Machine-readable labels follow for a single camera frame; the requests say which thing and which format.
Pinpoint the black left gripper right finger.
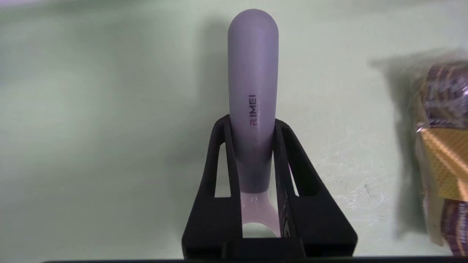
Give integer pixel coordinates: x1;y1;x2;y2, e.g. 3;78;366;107
272;119;358;256

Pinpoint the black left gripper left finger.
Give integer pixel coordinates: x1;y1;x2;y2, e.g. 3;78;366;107
182;114;244;256

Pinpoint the brown gold snack packet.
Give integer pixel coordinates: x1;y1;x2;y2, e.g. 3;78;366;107
409;60;468;256

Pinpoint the grey handled white peeler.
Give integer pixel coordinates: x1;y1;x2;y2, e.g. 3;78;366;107
227;9;282;238

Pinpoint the green plastic tray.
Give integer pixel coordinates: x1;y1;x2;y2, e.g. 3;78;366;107
0;0;468;262

